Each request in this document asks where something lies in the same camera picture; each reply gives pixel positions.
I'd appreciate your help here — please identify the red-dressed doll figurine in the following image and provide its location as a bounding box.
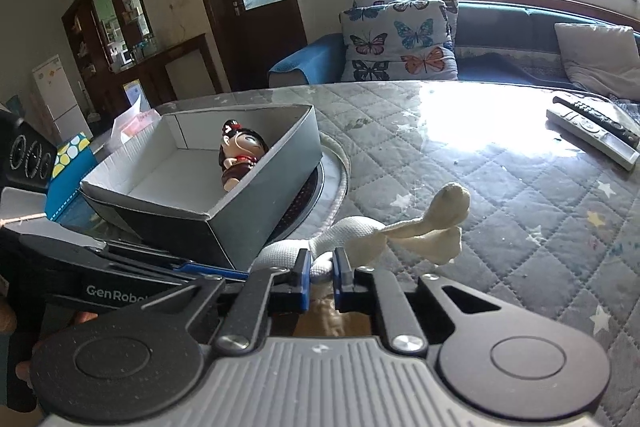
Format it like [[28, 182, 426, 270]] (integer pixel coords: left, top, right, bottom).
[[218, 119, 271, 193]]

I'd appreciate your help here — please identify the person's left hand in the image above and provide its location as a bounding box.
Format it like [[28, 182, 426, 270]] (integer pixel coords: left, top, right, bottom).
[[0, 296, 19, 337]]

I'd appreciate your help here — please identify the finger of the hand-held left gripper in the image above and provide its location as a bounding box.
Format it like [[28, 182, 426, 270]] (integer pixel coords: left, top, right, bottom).
[[97, 242, 250, 283]]

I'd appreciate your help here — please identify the grey quilted desktop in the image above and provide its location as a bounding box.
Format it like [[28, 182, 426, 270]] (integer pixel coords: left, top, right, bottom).
[[150, 79, 640, 388]]

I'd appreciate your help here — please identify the white plush toy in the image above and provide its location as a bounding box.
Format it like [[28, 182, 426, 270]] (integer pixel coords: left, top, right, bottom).
[[252, 183, 472, 289]]

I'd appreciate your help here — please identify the white paper sheet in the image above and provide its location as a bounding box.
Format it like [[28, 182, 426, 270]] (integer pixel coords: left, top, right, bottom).
[[110, 94, 144, 142]]

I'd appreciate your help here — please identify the dark wooden door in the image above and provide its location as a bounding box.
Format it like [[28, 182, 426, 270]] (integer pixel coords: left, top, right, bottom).
[[179, 0, 309, 94]]

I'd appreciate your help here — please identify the plain grey pillow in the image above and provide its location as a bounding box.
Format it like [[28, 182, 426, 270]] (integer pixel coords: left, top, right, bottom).
[[554, 23, 640, 96]]

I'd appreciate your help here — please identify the blue dotted tissue box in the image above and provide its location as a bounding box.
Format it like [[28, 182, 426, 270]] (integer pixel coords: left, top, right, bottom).
[[44, 132, 99, 224]]

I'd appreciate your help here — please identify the dark wooden cabinet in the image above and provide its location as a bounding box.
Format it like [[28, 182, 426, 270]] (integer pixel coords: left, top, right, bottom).
[[61, 0, 221, 120]]

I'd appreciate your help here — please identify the large butterfly print pillow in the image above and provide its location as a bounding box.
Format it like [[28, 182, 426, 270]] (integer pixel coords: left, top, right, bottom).
[[339, 0, 459, 83]]

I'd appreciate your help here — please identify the blue sofa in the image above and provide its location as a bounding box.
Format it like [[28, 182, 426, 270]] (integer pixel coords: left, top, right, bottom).
[[267, 0, 640, 92]]

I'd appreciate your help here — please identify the grey cardboard box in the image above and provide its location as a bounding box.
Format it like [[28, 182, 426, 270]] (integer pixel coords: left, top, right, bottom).
[[80, 103, 322, 272]]

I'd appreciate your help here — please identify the grey remote control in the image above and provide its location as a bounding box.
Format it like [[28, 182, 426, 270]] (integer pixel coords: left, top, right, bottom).
[[545, 107, 639, 172]]

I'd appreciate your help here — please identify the black remote control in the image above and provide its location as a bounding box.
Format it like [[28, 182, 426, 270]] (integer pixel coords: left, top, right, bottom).
[[552, 93, 640, 148]]

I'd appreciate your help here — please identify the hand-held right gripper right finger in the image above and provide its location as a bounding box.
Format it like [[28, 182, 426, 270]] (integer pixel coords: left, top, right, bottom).
[[333, 247, 503, 354]]

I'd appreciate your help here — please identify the white refrigerator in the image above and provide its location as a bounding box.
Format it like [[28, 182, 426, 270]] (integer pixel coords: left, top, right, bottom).
[[31, 54, 94, 144]]

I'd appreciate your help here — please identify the black panel with dials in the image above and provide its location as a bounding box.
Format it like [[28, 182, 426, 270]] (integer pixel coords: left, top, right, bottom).
[[0, 109, 59, 194]]

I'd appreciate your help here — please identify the pink packet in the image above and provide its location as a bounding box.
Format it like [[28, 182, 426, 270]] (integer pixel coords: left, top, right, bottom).
[[120, 109, 164, 144]]

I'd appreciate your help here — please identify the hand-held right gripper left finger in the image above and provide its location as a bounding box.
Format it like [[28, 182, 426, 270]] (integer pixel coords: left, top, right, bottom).
[[187, 248, 314, 355]]

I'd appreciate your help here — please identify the small butterfly print pillow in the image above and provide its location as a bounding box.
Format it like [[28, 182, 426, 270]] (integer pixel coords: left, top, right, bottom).
[[352, 0, 459, 50]]

